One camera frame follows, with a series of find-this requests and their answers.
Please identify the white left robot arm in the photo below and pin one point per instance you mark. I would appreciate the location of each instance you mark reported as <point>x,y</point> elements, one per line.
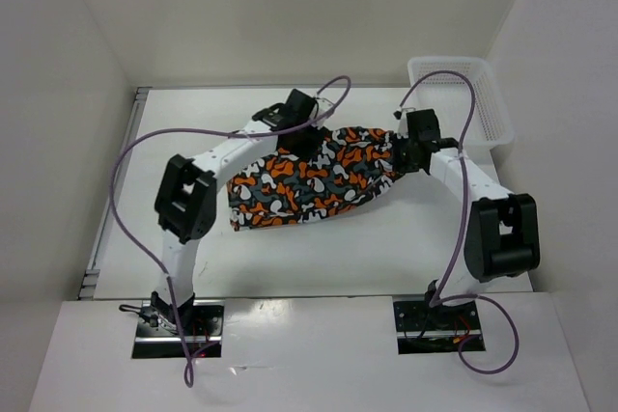
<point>186,201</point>

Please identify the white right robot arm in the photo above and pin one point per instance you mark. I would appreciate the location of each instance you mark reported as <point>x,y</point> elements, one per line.
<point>498,235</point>

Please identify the orange camouflage shorts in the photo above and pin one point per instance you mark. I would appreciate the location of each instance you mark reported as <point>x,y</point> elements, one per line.
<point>351,167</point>

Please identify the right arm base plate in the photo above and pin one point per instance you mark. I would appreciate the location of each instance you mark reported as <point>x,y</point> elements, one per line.
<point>422,330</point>

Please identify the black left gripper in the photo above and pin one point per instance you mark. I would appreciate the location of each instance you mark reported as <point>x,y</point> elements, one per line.
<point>306,151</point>

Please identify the white plastic basket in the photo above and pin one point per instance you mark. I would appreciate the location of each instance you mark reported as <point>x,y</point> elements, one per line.
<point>460,90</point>

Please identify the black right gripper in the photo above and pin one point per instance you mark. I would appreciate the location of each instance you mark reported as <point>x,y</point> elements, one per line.
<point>401,167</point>

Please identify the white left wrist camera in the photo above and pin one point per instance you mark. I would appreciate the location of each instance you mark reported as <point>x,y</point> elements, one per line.
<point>323,105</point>

